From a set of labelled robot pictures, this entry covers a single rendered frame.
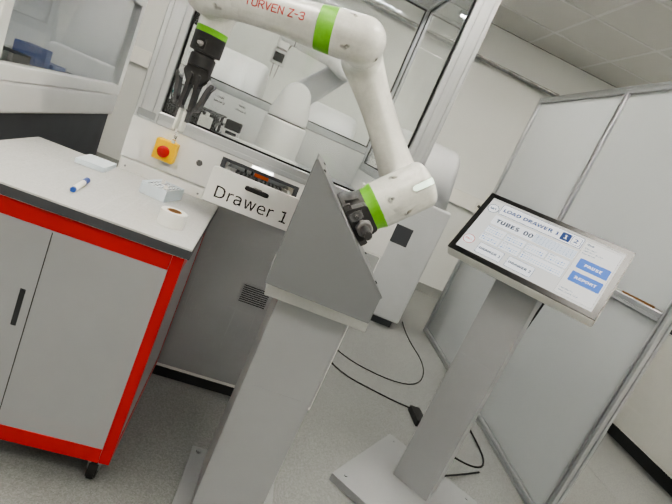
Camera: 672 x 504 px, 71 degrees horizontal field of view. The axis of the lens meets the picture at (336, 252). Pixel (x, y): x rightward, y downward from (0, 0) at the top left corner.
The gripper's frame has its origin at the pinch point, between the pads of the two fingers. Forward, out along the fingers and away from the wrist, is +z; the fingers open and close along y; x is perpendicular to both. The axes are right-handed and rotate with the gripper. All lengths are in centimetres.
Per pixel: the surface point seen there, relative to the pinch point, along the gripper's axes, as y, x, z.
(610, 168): 169, 128, -60
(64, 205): 0.2, -41.8, 24.7
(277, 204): 37.0, 1.7, 11.2
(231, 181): 22.1, -2.4, 10.1
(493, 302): 118, 27, 15
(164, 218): 16.6, -26.3, 22.2
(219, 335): 31, 29, 73
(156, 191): 2.8, -5.5, 22.1
